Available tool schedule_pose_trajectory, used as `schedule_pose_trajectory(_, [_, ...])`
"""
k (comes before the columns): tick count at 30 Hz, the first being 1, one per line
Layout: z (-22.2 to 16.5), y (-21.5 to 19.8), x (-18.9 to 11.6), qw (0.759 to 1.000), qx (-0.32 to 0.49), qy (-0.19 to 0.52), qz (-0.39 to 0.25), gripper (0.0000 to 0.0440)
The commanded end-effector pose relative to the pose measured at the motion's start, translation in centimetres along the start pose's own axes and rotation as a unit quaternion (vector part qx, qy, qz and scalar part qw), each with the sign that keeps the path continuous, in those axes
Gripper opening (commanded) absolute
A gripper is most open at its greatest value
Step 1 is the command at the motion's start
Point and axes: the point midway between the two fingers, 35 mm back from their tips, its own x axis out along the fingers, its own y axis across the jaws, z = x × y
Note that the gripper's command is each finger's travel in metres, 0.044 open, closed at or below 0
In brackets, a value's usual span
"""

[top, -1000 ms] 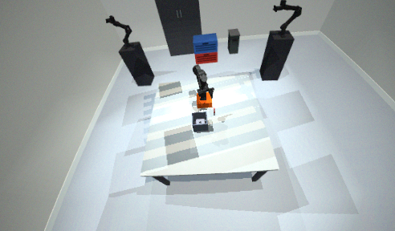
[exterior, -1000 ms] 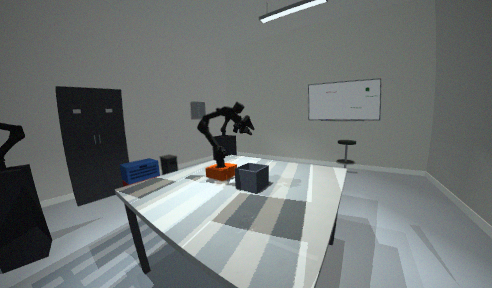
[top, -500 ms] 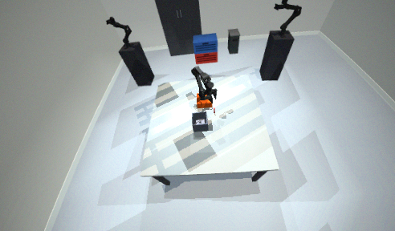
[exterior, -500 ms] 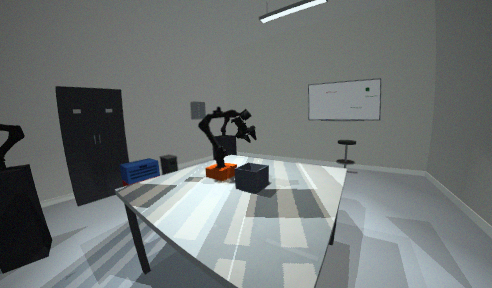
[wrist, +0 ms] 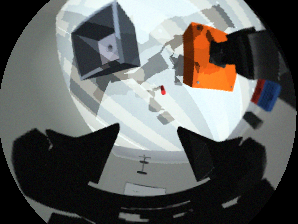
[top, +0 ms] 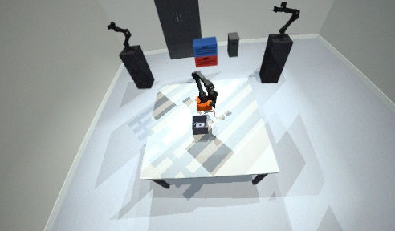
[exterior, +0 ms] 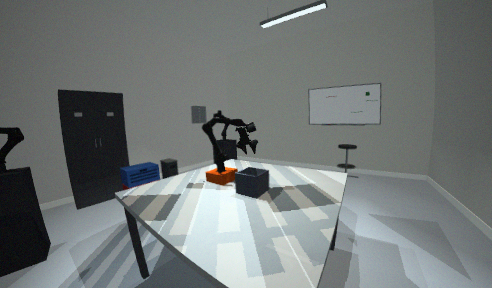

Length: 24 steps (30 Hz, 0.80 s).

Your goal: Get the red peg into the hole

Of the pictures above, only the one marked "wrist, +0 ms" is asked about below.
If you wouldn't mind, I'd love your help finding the dark red peg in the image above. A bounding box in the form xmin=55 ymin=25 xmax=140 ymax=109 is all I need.
xmin=160 ymin=85 xmax=166 ymax=95

